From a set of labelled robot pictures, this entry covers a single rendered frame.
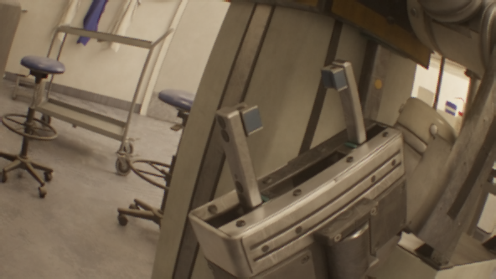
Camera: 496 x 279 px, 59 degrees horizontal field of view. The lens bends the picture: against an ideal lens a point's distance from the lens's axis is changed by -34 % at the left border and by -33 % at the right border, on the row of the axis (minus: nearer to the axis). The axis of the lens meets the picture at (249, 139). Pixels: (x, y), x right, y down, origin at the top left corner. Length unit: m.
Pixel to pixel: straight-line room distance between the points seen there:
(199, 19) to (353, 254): 5.94
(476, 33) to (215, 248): 0.30
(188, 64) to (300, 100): 5.70
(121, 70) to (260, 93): 5.60
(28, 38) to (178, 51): 2.10
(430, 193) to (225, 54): 0.34
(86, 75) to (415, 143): 5.76
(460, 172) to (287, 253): 0.18
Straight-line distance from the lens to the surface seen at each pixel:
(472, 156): 0.45
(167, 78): 6.23
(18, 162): 2.80
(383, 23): 0.57
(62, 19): 5.96
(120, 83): 6.20
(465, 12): 0.47
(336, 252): 0.34
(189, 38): 6.23
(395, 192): 0.38
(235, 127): 0.31
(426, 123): 0.48
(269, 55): 0.61
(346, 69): 0.35
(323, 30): 0.58
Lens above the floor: 0.95
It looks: 8 degrees down
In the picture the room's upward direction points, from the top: 18 degrees clockwise
